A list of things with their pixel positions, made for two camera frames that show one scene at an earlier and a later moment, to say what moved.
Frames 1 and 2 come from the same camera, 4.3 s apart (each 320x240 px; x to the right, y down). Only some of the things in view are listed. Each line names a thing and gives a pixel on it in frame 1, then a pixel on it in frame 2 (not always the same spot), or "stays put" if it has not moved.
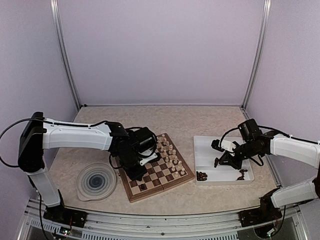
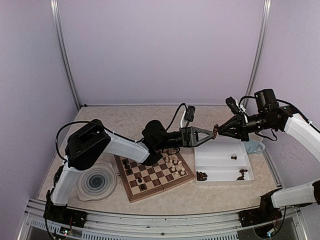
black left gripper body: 126,162 -> 184,142
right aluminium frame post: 261,53 stays put
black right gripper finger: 226,159 -> 232,123
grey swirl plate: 95,181 stays put
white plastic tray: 205,155 stays put
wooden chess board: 169,169 stays put
